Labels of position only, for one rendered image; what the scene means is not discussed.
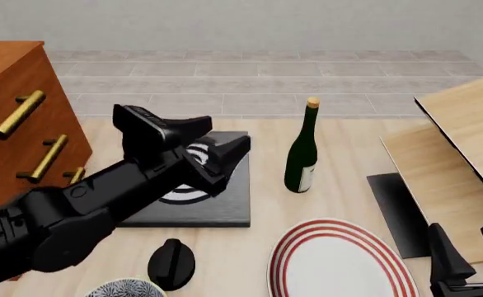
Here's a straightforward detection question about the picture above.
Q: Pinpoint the white plate with red rings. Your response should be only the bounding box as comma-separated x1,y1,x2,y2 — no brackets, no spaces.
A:
266,217,420,297

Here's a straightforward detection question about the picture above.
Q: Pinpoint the wooden cabinet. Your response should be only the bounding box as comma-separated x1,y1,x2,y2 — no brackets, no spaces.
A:
0,40,94,281

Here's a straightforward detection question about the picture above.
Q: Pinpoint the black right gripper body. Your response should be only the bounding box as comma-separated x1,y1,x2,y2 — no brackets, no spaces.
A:
429,274,483,297

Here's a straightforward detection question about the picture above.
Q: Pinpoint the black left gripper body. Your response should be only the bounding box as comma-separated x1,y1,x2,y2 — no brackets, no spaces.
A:
158,123,231,198

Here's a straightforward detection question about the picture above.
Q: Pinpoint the patterned bowl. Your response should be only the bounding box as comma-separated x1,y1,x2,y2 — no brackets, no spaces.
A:
83,277,169,297

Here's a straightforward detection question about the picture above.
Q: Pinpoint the flat black stove plate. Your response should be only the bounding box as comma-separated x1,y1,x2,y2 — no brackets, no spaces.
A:
116,130,252,229

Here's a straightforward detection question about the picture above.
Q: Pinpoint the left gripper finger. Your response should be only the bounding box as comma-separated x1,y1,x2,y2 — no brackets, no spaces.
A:
202,134,252,181
165,115,214,147

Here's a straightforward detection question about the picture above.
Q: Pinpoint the round black stove knob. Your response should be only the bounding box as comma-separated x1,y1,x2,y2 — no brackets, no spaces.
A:
147,238,197,292

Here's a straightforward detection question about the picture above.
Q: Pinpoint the pale wood box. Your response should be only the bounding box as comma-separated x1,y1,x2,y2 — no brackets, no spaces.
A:
378,72,483,266

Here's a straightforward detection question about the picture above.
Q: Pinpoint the dark green wine bottle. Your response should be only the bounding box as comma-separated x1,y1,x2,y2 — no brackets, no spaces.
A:
283,96,322,194

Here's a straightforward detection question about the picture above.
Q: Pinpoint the long brass drawer handle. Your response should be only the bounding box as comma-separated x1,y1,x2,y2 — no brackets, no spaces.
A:
62,166,87,186
16,134,69,185
0,89,47,141

